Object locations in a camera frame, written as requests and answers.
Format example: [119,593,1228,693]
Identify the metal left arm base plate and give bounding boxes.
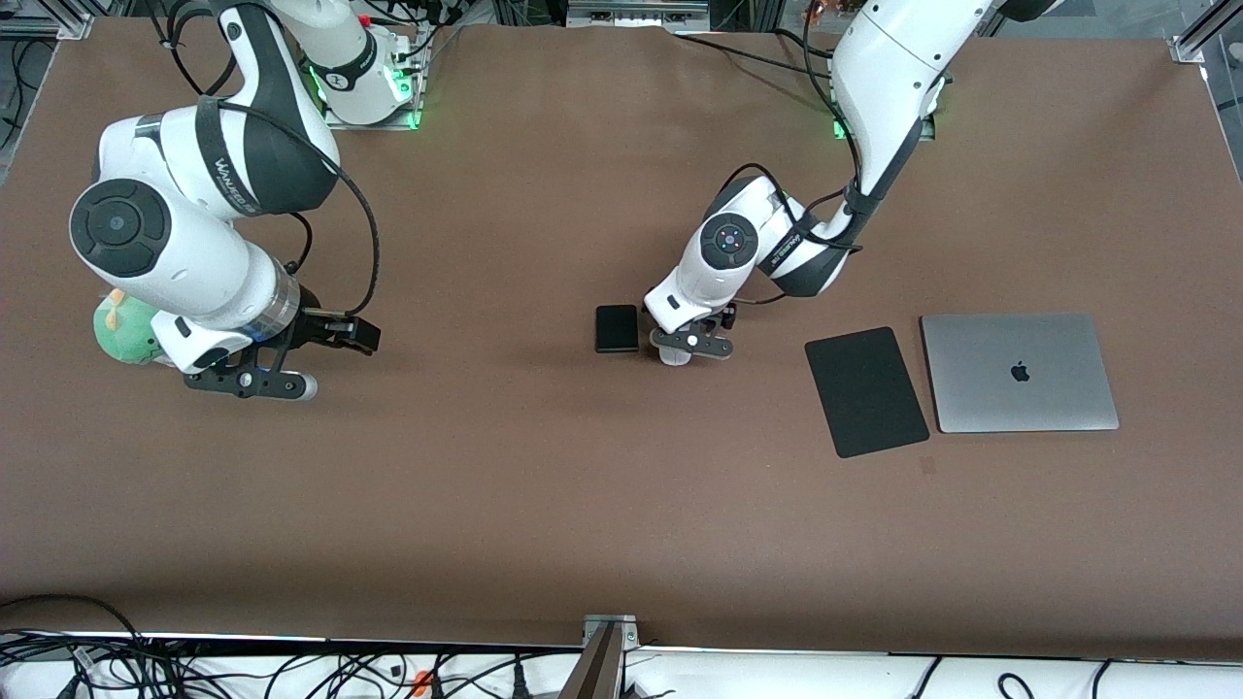
[830,97,939,143]

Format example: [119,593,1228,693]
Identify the aluminium frame corner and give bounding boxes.
[1170,0,1243,65]
[0,0,94,41]

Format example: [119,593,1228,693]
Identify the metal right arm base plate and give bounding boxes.
[319,39,424,131]

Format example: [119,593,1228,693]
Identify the silver laptop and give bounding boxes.
[920,312,1121,434]

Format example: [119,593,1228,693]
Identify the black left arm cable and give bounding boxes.
[717,19,870,307]

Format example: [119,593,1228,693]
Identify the black phone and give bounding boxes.
[594,304,641,354]

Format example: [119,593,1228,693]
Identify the black mouse pad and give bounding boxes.
[804,326,931,459]

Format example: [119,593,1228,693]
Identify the black looped cable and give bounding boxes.
[0,592,147,681]

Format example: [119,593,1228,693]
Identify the grey metal box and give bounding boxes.
[566,0,711,30]

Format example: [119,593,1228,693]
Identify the green dinosaur plush toy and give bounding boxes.
[93,288,162,367]

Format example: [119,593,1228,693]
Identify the long black table cable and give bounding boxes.
[673,33,838,81]

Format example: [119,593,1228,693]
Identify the metal frame bracket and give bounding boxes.
[563,614,640,699]

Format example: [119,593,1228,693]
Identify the short black table cable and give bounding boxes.
[772,27,836,57]

